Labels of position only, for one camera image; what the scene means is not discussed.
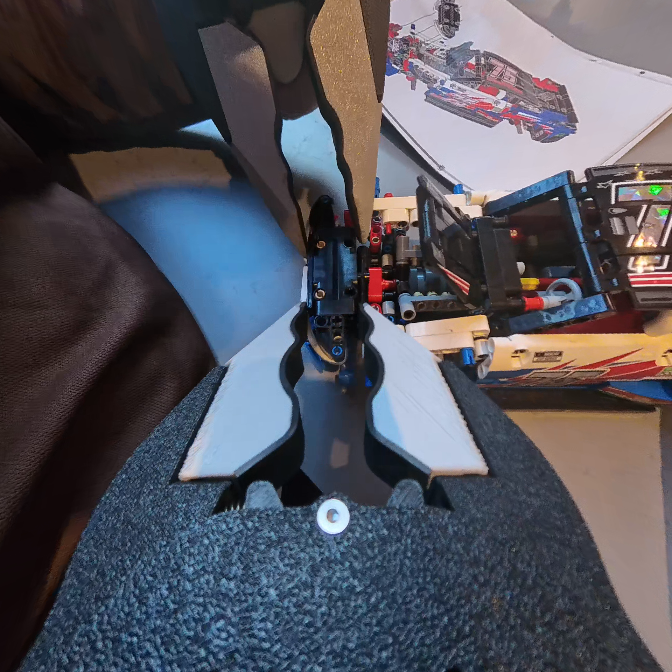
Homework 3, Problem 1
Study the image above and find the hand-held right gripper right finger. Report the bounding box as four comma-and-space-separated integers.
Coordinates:
359, 302, 490, 480

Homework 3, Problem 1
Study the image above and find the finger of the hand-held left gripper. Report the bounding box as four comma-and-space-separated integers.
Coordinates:
198, 20, 310, 258
306, 0, 385, 246

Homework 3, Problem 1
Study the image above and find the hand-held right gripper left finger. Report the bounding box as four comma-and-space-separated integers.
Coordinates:
177, 302, 308, 484

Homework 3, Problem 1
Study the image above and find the brick toy race car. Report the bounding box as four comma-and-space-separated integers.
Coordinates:
362, 163, 672, 407

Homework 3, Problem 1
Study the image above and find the black brick bumper assembly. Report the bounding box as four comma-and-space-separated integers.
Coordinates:
300, 194, 368, 368

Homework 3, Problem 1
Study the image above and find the grey desk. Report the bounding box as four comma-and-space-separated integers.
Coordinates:
68, 0, 672, 672

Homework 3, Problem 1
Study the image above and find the person's left hand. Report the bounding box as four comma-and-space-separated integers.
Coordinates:
277, 68, 322, 120

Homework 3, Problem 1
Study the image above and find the person's brown clothing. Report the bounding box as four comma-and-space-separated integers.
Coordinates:
0, 0, 224, 667

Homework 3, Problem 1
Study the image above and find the white instruction booklet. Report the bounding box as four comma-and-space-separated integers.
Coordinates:
380, 0, 672, 192

